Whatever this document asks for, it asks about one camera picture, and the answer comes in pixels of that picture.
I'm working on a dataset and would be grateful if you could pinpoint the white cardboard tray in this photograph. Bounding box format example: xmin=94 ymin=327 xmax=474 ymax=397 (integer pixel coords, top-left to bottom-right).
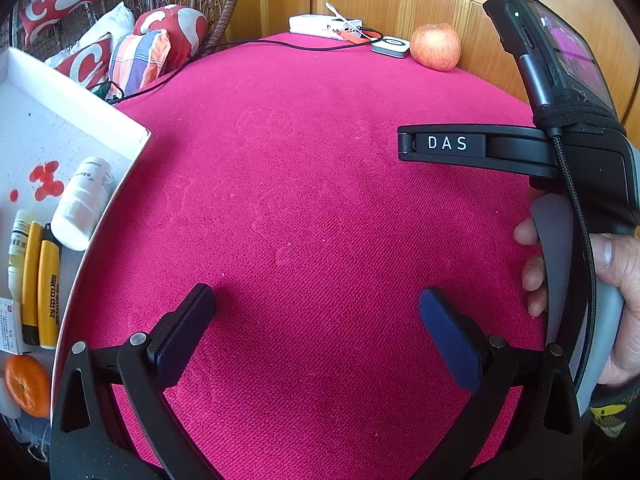
xmin=0 ymin=47 xmax=152 ymax=433

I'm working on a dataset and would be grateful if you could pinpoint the round red white pillow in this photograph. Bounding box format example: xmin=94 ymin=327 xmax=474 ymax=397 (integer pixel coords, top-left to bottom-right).
xmin=134 ymin=4 xmax=208 ymax=68

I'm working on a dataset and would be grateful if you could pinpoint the small white grey device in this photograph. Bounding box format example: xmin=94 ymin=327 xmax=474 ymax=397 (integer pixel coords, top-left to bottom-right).
xmin=371 ymin=35 xmax=412 ymax=60

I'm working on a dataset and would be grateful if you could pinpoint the plaid pillow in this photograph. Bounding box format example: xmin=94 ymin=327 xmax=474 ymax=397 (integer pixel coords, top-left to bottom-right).
xmin=107 ymin=29 xmax=171 ymax=99

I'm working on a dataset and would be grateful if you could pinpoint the red strap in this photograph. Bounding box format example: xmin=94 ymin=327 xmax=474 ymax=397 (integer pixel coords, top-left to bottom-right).
xmin=337 ymin=28 xmax=382 ymax=44

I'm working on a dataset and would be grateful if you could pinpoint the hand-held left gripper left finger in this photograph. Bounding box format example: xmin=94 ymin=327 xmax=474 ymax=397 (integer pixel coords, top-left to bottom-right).
xmin=50 ymin=283 xmax=218 ymax=480

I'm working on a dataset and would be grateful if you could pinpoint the square red white pillow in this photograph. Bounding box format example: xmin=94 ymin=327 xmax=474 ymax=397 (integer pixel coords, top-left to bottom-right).
xmin=55 ymin=32 xmax=117 ymax=94

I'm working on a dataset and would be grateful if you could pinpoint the white rectangular box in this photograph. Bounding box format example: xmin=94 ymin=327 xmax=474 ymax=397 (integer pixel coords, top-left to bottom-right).
xmin=288 ymin=14 xmax=363 ymax=38

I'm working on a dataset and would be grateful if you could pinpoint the person's right hand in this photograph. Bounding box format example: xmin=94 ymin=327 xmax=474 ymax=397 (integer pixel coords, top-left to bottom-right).
xmin=513 ymin=187 xmax=640 ymax=391

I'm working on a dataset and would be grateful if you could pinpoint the red and white small carton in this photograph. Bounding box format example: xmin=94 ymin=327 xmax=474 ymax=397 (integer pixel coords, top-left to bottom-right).
xmin=0 ymin=296 xmax=28 ymax=356

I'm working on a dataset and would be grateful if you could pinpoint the white plastic bottle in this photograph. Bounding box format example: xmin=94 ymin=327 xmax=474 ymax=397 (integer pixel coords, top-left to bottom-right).
xmin=51 ymin=156 xmax=117 ymax=252

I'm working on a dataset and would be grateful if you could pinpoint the white thin cable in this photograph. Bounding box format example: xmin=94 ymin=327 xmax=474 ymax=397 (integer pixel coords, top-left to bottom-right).
xmin=325 ymin=2 xmax=353 ymax=27

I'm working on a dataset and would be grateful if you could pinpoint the black braided cable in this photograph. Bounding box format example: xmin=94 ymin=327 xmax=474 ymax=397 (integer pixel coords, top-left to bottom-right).
xmin=547 ymin=127 xmax=601 ymax=396

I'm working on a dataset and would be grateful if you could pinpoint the small red white pillow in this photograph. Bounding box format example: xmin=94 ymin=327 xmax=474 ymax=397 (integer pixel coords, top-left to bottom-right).
xmin=20 ymin=0 xmax=99 ymax=47

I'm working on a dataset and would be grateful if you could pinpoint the long black cable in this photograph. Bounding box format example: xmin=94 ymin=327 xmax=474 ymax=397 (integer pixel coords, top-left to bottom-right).
xmin=100 ymin=25 xmax=386 ymax=106

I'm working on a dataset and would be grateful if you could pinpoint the red apple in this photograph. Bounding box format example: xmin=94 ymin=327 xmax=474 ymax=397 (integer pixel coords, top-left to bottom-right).
xmin=410 ymin=22 xmax=462 ymax=72

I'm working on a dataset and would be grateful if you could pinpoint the red tablecloth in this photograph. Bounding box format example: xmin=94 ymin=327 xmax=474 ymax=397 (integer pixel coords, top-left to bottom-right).
xmin=52 ymin=30 xmax=551 ymax=480

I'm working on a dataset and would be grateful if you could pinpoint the small white dropper bottle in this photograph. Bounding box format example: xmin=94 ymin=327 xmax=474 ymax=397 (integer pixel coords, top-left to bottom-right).
xmin=7 ymin=208 xmax=31 ymax=303

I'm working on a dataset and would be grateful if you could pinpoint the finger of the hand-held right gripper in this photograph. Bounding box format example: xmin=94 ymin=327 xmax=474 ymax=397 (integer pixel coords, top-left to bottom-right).
xmin=397 ymin=125 xmax=559 ymax=178

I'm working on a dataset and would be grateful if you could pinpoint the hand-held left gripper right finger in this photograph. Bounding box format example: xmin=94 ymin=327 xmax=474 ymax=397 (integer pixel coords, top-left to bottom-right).
xmin=418 ymin=287 xmax=584 ymax=480

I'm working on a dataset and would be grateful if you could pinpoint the orange mandarin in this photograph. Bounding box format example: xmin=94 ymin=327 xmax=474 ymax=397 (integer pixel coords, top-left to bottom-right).
xmin=4 ymin=355 xmax=52 ymax=418

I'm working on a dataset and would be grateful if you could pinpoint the yellow tube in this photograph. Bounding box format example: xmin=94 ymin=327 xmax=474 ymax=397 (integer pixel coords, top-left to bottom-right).
xmin=21 ymin=221 xmax=45 ymax=346
xmin=37 ymin=224 xmax=63 ymax=351

